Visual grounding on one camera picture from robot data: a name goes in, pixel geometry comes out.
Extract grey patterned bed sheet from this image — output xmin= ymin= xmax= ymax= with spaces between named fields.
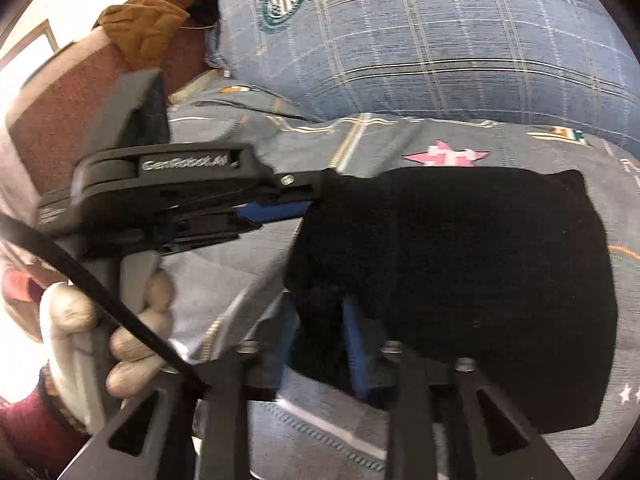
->
xmin=165 ymin=75 xmax=640 ymax=480

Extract black cable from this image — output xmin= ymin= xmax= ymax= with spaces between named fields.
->
xmin=0 ymin=215 xmax=206 ymax=391

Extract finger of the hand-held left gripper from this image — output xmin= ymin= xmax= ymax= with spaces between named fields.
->
xmin=272 ymin=169 xmax=341 ymax=198
xmin=165 ymin=201 xmax=311 ymax=256

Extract black pants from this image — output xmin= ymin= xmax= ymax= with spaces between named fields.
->
xmin=282 ymin=166 xmax=616 ymax=433

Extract person's left hand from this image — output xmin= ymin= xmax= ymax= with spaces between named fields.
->
xmin=39 ymin=271 xmax=176 ymax=433

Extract reddish brown headboard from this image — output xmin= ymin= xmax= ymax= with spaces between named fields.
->
xmin=5 ymin=25 xmax=211 ymax=196

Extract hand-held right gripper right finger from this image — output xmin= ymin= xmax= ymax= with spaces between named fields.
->
xmin=342 ymin=297 xmax=576 ymax=480

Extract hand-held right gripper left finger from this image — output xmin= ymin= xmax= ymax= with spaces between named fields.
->
xmin=60 ymin=310 xmax=301 ymax=480

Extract person's left forearm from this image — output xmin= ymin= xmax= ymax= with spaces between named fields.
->
xmin=0 ymin=365 xmax=93 ymax=480

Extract brown quilted cushion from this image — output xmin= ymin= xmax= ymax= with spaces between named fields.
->
xmin=92 ymin=0 xmax=223 ymax=71

